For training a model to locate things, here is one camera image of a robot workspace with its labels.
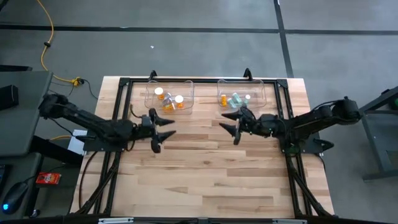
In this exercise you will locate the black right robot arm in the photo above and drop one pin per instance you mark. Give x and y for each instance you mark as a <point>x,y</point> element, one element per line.
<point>311,123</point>

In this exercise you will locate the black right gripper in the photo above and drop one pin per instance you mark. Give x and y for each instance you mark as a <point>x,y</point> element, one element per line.
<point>264,126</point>

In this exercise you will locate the red small box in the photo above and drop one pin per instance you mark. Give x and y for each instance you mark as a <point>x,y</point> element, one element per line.
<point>48,179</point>

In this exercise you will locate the black computer mouse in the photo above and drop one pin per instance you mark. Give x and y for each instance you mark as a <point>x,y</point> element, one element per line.
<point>15,196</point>

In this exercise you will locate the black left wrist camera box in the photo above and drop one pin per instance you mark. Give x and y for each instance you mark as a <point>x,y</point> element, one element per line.
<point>146,120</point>

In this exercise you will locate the black side table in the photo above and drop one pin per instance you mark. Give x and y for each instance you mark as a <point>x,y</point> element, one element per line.
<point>373,140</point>

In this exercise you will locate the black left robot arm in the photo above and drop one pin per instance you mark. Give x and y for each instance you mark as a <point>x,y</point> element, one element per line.
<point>93,123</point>

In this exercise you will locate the silver aluminium bracket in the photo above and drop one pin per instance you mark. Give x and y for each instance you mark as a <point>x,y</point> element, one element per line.
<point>289,221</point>
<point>115,221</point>

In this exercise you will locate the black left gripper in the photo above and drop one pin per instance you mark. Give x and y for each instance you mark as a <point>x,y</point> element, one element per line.
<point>154,133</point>

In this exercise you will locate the dark lower desk shelf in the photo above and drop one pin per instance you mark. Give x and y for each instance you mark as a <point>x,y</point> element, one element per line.
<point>18,168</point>

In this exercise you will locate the black desk leg bar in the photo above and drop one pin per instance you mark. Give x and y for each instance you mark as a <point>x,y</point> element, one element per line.
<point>56,152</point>

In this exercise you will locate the clear plastic bin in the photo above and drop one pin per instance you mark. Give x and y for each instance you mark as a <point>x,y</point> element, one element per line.
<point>188,88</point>
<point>258,87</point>

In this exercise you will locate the grey desk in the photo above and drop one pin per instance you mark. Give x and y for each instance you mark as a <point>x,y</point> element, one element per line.
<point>28,118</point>

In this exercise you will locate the black metal table frame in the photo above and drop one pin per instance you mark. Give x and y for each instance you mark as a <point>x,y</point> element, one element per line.
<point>205,81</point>

